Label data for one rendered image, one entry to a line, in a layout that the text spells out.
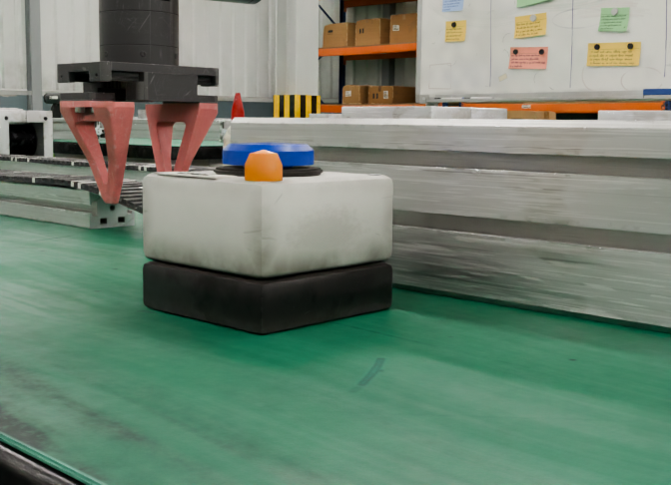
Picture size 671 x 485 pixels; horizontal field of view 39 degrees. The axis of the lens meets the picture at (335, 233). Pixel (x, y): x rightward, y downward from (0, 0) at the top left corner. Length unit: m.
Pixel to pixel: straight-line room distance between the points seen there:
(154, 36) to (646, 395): 0.48
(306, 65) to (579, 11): 5.28
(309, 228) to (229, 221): 0.03
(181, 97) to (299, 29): 8.08
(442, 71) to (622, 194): 3.73
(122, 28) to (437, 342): 0.40
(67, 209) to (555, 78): 3.15
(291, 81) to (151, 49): 8.27
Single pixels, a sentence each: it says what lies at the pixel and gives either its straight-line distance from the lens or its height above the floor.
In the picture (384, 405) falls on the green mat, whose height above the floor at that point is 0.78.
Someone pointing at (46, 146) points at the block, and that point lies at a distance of 1.56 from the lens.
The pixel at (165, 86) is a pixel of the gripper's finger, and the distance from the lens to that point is 0.69.
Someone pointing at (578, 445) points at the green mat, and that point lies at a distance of 0.26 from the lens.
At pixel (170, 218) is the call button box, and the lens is 0.41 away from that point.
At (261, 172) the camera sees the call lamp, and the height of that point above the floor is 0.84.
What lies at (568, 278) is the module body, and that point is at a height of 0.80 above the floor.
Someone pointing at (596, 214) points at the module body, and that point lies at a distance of 0.41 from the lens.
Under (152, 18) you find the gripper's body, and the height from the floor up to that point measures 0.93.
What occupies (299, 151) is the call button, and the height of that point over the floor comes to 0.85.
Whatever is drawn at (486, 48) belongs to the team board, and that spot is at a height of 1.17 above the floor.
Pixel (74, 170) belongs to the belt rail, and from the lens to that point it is 1.13.
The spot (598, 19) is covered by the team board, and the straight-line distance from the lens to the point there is 3.73.
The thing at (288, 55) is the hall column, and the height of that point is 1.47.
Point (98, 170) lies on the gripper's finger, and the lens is 0.71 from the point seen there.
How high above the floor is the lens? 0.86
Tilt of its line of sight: 7 degrees down
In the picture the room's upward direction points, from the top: 1 degrees clockwise
